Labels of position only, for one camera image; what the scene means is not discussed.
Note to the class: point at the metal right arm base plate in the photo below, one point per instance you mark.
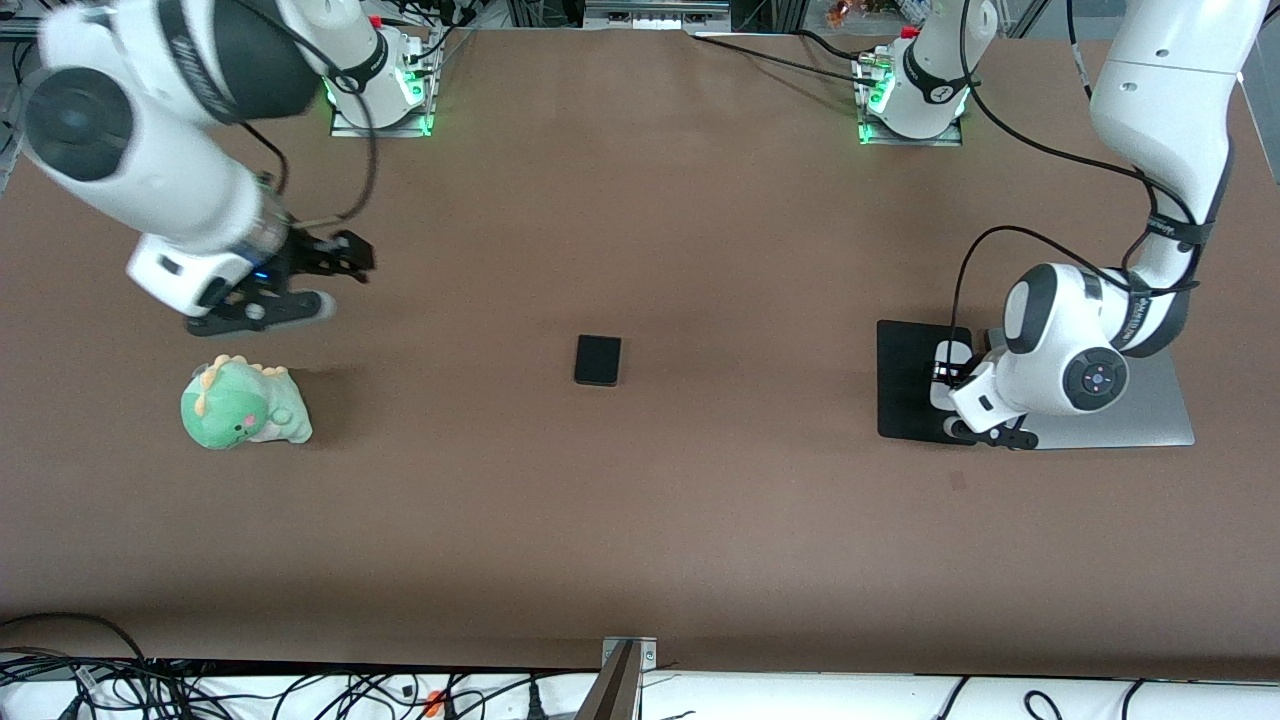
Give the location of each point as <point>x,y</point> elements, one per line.
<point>380,130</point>

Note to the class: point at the small black square box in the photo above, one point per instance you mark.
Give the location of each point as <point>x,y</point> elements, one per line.
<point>598,361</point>

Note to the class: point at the green dinosaur plush toy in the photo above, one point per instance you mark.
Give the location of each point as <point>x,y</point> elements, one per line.
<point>240,405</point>

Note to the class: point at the grey metal box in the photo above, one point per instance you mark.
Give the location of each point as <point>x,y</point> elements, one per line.
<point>655,12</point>

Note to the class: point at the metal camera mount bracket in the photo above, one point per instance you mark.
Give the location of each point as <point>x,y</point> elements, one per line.
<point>618,680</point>

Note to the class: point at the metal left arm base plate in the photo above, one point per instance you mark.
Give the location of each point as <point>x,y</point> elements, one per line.
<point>910,140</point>

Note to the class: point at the grey laptop with apple logo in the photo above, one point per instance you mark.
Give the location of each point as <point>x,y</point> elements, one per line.
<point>1160,420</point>

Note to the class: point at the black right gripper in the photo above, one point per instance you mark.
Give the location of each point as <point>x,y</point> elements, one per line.
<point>304,254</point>

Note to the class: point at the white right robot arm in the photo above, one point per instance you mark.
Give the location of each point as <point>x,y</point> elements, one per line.
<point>150,150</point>

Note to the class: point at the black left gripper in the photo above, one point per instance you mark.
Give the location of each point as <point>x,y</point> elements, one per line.
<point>943,375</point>

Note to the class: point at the black mouse pad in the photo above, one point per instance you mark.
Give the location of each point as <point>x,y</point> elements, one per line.
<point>900,400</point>

